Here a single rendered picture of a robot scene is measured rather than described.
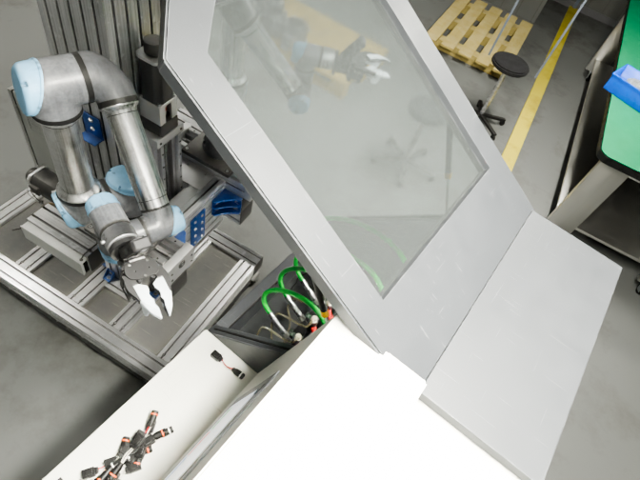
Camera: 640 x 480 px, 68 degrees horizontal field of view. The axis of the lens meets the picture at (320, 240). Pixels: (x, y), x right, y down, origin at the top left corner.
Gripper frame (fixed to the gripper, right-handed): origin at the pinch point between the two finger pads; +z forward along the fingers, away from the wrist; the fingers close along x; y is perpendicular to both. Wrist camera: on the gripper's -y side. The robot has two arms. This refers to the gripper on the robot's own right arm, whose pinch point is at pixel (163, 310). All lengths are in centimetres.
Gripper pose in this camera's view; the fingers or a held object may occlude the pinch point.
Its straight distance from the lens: 106.3
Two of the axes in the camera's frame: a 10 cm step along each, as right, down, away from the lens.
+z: 5.7, 7.2, -4.0
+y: -3.1, 6.3, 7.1
